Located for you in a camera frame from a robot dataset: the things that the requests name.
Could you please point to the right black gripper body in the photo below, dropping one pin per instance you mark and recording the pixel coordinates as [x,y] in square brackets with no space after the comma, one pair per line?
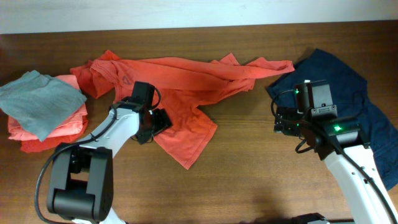
[290,113]

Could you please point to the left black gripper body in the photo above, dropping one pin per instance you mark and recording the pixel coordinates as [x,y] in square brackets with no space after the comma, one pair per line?
[159,122]

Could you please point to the orange red t-shirt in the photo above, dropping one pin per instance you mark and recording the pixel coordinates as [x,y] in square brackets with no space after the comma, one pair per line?
[184,85]

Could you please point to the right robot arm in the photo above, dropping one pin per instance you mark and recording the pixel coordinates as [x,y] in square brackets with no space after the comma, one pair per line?
[341,144]

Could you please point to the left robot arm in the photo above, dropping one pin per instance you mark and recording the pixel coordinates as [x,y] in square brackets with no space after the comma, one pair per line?
[81,187]

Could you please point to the navy blue garment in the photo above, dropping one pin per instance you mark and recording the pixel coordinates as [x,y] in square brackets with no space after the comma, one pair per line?
[349,92]

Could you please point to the folded orange garment stack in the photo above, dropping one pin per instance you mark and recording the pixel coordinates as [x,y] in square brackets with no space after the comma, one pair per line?
[68,131]

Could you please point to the folded grey garment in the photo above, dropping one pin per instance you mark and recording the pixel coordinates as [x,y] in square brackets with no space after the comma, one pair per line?
[41,103]

